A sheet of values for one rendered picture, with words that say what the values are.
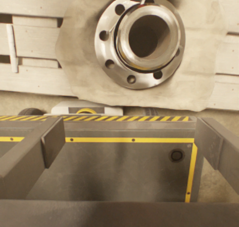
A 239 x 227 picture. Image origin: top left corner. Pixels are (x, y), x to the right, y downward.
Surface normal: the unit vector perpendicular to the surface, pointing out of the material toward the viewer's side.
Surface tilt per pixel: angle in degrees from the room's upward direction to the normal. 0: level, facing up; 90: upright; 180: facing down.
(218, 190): 0
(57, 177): 0
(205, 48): 66
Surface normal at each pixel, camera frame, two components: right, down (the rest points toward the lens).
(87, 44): 0.85, 0.18
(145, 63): -0.03, 0.29
